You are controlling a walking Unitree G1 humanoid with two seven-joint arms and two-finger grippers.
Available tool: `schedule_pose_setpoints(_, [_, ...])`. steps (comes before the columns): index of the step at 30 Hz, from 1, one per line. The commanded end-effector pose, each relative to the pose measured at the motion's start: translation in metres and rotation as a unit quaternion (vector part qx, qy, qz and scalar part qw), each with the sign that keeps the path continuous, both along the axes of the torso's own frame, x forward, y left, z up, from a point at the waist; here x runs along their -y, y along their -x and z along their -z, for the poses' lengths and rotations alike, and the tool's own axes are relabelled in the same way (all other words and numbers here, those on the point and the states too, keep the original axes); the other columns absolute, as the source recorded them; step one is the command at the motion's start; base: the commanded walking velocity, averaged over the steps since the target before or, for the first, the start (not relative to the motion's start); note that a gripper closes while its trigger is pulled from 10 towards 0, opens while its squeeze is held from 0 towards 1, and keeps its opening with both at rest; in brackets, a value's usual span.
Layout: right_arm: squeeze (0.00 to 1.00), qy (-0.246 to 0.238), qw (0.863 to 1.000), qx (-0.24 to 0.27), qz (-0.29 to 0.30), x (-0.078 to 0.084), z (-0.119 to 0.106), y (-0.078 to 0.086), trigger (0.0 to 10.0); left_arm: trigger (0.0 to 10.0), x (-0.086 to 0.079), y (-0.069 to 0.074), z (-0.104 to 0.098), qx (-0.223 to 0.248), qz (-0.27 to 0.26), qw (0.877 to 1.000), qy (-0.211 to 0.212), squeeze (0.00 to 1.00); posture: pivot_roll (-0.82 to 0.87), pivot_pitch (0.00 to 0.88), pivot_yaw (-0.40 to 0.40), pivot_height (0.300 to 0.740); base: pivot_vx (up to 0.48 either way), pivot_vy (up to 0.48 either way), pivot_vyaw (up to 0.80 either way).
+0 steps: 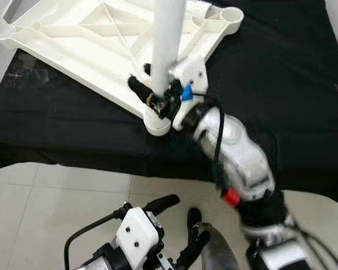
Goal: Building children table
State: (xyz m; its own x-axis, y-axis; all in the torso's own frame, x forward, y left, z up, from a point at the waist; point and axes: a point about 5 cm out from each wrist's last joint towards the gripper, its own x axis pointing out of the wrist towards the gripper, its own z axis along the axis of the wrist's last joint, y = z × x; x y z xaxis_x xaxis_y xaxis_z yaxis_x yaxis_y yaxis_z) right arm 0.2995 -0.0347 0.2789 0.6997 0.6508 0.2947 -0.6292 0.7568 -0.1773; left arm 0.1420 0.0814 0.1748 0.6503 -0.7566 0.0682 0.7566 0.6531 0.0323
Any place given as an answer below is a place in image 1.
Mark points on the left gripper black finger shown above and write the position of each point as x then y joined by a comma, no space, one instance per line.
194,247
162,203

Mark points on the white plastic children table top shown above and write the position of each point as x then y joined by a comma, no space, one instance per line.
90,45

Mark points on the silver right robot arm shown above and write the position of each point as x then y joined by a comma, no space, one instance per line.
242,157

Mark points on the orange rubber band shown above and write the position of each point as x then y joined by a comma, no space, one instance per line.
150,100

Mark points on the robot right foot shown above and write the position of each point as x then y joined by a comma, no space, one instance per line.
217,247

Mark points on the black tablecloth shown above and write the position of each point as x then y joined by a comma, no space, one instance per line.
281,84

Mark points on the clear plastic bag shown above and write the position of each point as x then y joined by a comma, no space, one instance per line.
22,70

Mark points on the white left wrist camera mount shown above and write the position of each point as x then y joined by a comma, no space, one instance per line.
136,233

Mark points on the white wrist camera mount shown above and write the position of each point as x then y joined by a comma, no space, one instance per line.
136,233
190,70

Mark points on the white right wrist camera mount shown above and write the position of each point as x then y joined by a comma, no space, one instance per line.
190,70

